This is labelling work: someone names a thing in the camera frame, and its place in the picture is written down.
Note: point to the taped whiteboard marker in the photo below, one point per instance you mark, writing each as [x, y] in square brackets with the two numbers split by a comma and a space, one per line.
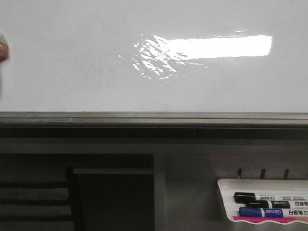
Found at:
[4, 49]

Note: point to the white whiteboard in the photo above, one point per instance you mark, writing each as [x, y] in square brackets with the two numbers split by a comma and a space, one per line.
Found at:
[155, 55]

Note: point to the blue capped whiteboard marker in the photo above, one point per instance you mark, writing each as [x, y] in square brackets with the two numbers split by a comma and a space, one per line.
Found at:
[272, 212]

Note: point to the black hook left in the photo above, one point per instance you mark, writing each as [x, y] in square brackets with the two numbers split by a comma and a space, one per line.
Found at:
[239, 173]

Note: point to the black hook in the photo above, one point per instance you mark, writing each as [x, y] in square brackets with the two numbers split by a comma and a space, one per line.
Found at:
[286, 174]
[262, 174]
[239, 173]

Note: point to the black capped marker top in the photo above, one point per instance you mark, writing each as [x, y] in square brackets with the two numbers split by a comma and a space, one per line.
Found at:
[243, 197]

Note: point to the black capped marker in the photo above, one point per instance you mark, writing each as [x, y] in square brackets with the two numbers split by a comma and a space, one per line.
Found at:
[243, 197]
[277, 204]

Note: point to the black hook middle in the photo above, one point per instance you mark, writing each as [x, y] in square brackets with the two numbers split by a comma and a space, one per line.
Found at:
[262, 174]

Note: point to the white plastic marker tray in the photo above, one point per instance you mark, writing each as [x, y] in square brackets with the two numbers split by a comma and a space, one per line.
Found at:
[267, 188]

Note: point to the black capped marker middle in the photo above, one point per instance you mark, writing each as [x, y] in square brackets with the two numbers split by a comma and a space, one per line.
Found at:
[277, 204]

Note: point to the black hook right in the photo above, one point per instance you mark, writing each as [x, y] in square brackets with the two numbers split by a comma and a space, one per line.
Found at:
[286, 174]

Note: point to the dark chair backrest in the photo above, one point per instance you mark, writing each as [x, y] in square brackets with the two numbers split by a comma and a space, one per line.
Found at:
[37, 202]

